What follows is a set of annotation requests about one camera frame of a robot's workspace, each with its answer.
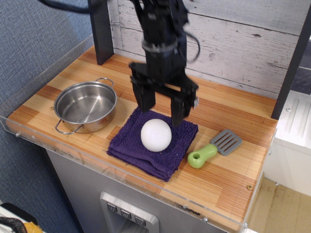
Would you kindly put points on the small steel pot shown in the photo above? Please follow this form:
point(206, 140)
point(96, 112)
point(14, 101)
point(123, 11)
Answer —
point(86, 107)

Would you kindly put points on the white egg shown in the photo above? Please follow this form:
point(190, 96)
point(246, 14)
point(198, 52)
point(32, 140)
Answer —
point(156, 135)

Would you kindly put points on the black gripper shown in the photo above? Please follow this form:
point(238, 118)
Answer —
point(164, 72)

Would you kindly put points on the right dark grey post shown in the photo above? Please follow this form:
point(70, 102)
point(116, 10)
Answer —
point(293, 66)

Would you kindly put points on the green grey toy spatula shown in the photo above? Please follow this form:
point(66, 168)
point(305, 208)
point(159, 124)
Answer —
point(224, 143)

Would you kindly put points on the clear acrylic guard rail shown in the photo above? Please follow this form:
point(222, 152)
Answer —
point(238, 84)

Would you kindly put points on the yellow object at corner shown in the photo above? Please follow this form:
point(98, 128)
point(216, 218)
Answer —
point(32, 228)

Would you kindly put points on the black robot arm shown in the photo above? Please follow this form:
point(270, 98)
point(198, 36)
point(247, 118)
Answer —
point(165, 46)

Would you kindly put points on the grey toy fridge cabinet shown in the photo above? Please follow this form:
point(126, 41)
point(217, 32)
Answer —
point(83, 187)

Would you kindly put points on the white toy sink unit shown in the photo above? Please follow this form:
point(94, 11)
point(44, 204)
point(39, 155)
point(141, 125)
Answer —
point(288, 162)

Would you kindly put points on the silver dispenser button panel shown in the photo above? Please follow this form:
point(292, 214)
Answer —
point(124, 217)

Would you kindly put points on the folded purple cloth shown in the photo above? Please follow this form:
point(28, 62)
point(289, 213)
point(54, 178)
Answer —
point(127, 145)

